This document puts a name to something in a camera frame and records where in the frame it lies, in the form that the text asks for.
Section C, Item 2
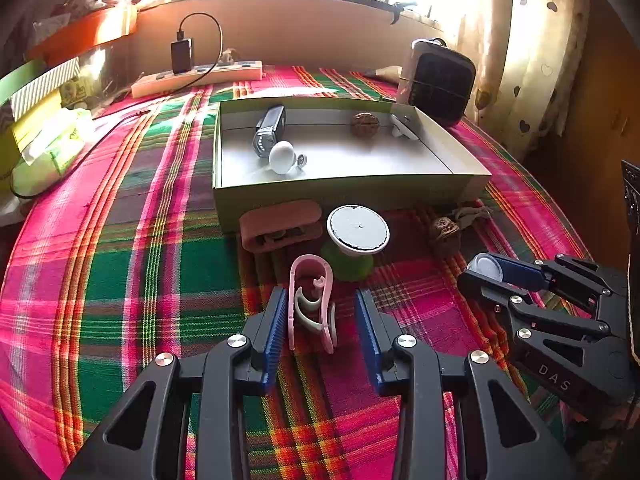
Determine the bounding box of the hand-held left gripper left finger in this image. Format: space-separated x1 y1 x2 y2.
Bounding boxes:
62 285 288 480

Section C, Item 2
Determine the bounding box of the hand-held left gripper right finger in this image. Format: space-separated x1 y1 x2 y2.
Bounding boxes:
354 288 576 480

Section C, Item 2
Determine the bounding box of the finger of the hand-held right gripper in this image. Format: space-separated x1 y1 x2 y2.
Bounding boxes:
457 264 640 413
492 254 628 321

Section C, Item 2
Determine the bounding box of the pink clip hanger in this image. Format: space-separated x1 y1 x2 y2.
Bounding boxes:
289 255 337 355

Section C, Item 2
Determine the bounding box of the small white jar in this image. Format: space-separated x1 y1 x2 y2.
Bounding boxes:
471 253 506 286

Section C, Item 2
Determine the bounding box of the brown walnut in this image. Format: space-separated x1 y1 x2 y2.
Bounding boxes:
349 112 381 137
428 216 462 256

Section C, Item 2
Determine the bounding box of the white and green round stand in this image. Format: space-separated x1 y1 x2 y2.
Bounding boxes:
320 205 391 282

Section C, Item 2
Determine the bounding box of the pink oval holder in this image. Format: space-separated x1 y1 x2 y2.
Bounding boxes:
239 200 324 252

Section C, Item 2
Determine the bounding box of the green cardboard box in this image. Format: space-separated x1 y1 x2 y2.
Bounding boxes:
212 96 492 233

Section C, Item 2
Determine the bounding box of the white egg-shaped object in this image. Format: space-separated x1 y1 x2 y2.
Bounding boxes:
268 141 296 176

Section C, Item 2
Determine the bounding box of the white and black massager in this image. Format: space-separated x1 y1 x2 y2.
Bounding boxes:
389 114 420 141

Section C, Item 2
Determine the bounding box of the black rectangular light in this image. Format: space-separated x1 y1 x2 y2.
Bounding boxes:
254 105 287 159

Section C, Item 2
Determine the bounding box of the plaid tablecloth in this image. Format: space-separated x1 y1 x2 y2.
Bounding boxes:
0 62 596 480

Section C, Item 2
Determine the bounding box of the white and black heater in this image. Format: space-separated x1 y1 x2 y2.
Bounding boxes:
396 37 477 128

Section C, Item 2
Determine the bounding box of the heart print curtain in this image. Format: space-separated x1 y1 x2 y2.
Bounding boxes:
457 0 591 161

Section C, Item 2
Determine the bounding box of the white power strip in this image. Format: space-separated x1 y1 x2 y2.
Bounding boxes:
131 60 264 99

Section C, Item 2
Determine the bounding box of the black window latch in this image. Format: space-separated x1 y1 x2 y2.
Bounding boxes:
387 2 418 26

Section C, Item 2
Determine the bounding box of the green tissue pack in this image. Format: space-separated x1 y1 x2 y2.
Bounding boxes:
10 108 96 196

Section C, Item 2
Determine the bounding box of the black charger adapter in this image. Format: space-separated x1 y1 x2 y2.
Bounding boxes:
170 35 194 75

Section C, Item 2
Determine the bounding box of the yellow-green box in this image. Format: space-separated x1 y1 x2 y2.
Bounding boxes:
0 92 63 181

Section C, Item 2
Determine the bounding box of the green striped box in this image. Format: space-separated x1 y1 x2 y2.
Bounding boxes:
10 57 82 121

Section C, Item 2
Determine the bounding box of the orange box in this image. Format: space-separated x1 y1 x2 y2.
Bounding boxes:
25 5 138 63

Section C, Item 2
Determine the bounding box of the green box lid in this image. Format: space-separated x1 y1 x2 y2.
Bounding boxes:
0 60 48 106

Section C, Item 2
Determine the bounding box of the thin black cable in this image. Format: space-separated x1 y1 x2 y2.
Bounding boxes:
7 107 151 201

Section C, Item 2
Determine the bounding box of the black charger cable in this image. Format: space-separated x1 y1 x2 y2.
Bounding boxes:
177 12 223 83

